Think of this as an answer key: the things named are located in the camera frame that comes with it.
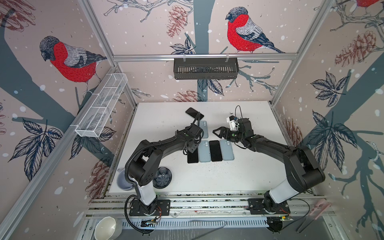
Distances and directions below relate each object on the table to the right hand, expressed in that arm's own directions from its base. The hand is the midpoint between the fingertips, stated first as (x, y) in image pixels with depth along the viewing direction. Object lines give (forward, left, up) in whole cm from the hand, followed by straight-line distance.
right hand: (217, 134), depth 89 cm
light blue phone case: (+15, +9, -10) cm, 20 cm away
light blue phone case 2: (-5, +8, -12) cm, 16 cm away
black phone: (+29, +17, -13) cm, 36 cm away
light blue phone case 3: (-4, -7, -13) cm, 15 cm away
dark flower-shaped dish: (-24, +31, -9) cm, 40 cm away
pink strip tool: (-32, -51, -13) cm, 62 cm away
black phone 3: (-5, 0, -12) cm, 13 cm away
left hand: (-3, +17, -6) cm, 18 cm away
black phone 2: (-11, +15, -10) cm, 21 cm away
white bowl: (-48, +51, -7) cm, 70 cm away
